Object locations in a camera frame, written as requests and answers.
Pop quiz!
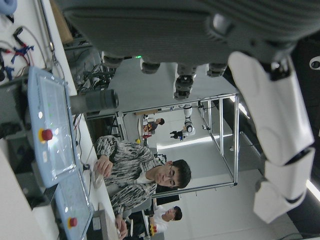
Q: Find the red and blue wire bundle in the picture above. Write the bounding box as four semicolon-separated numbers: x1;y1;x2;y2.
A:
0;42;36;81

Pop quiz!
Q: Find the grey cylindrical post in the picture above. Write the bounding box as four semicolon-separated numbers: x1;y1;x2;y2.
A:
69;88;120;114

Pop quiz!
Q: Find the black panel with white logo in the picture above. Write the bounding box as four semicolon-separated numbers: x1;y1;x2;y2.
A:
291;33;320;161

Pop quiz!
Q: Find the person in patterned sweater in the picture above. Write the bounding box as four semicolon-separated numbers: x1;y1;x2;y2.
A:
92;134;192;238

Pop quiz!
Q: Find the grey wall socket box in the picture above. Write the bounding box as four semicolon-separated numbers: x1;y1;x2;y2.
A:
91;216;102;231

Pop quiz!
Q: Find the distant person in dark top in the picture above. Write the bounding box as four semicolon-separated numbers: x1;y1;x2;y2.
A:
146;117;166;134

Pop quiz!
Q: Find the small blue-grey teach pendant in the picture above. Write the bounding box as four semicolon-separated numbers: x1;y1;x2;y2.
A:
54;169;95;238

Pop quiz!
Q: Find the aluminium profile frame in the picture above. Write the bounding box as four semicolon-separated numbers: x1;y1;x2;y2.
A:
117;92;241;189

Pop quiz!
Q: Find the large blue-grey teach pendant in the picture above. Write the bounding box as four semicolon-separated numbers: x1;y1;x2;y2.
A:
26;66;77;189

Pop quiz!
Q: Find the brown cardboard panel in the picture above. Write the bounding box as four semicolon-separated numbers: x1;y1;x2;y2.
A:
49;0;74;44

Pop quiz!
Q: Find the grey looped cable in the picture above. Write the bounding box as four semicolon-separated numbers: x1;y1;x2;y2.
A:
12;24;51;71

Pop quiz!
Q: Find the person in white shirt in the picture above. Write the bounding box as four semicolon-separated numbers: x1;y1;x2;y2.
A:
149;205;183;235

